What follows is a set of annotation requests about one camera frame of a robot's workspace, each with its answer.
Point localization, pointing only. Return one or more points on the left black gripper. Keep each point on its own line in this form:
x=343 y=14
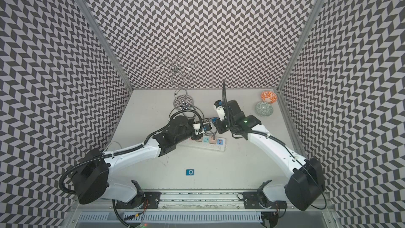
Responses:
x=196 y=137

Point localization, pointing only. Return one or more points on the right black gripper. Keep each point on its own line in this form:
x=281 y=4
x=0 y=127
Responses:
x=218 y=124

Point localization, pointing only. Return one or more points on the pink charger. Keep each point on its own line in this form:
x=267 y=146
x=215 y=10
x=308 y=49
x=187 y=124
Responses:
x=212 y=140

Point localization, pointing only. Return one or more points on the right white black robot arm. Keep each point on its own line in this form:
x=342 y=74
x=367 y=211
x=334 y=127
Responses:
x=304 y=177

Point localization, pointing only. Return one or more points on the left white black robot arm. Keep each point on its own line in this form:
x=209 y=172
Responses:
x=94 y=176

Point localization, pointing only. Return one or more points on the white colourful power strip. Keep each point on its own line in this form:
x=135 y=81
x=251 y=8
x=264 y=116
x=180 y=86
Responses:
x=204 y=144

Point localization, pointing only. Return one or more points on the green patterned bowl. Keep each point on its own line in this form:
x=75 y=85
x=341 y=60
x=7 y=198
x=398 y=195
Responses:
x=264 y=109

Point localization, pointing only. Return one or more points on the orange patterned bowl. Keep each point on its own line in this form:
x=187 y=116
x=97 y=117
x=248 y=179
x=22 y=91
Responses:
x=269 y=97

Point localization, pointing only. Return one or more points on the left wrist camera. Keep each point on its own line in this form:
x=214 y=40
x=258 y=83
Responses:
x=199 y=125

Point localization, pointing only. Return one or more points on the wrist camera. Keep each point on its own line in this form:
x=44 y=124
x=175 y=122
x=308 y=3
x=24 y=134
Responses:
x=219 y=108
x=199 y=125

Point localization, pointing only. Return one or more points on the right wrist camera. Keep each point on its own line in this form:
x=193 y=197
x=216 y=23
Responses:
x=219 y=108

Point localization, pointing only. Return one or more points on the chrome wire cup stand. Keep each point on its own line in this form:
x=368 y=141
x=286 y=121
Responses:
x=176 y=69

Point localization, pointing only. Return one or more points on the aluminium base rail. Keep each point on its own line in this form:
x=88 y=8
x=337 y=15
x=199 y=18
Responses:
x=203 y=200

